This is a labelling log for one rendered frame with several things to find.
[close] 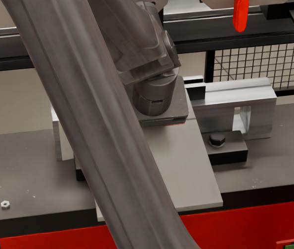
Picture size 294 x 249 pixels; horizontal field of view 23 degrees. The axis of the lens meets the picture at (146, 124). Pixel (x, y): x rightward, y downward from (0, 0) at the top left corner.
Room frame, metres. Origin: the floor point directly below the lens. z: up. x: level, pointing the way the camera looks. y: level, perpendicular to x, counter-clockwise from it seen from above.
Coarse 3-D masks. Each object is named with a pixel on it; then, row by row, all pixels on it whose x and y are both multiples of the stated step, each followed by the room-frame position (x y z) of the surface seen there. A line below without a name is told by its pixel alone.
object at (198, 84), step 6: (186, 78) 0.98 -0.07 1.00; (192, 78) 0.98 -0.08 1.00; (198, 78) 0.98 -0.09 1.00; (186, 84) 0.96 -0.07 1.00; (192, 84) 0.96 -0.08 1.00; (198, 84) 0.96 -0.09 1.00; (204, 84) 0.96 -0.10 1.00; (192, 90) 0.96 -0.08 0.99; (198, 90) 0.96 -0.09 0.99; (204, 90) 0.96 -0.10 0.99; (192, 96) 0.96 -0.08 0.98; (198, 96) 0.96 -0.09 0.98; (204, 96) 0.96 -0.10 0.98
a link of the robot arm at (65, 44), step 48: (48, 0) 0.41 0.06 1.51; (48, 48) 0.40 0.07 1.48; (96, 48) 0.40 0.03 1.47; (48, 96) 0.39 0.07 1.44; (96, 96) 0.39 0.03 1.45; (96, 144) 0.37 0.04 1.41; (144, 144) 0.39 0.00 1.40; (96, 192) 0.36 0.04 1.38; (144, 192) 0.36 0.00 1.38; (144, 240) 0.34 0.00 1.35; (192, 240) 0.37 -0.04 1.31
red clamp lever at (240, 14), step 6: (234, 0) 0.92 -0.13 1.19; (240, 0) 0.90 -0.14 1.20; (246, 0) 0.90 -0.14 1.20; (234, 6) 0.92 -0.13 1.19; (240, 6) 0.90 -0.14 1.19; (246, 6) 0.90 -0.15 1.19; (234, 12) 0.91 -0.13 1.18; (240, 12) 0.90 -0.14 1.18; (246, 12) 0.90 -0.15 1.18; (234, 18) 0.91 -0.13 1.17; (240, 18) 0.90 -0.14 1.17; (246, 18) 0.91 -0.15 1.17; (234, 24) 0.91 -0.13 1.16; (240, 24) 0.90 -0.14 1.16; (246, 24) 0.91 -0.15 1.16; (240, 30) 0.90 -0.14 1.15
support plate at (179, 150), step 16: (192, 112) 0.89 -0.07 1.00; (144, 128) 0.85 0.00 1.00; (160, 128) 0.85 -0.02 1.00; (176, 128) 0.85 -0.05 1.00; (192, 128) 0.85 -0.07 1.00; (160, 144) 0.81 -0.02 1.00; (176, 144) 0.81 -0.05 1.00; (192, 144) 0.81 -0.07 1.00; (160, 160) 0.78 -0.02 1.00; (176, 160) 0.78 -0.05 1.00; (192, 160) 0.78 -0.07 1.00; (208, 160) 0.78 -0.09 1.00; (176, 176) 0.75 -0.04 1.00; (192, 176) 0.75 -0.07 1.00; (208, 176) 0.75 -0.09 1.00; (176, 192) 0.71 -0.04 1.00; (192, 192) 0.71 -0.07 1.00; (208, 192) 0.71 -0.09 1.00; (96, 208) 0.68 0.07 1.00; (176, 208) 0.68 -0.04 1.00; (192, 208) 0.69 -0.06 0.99
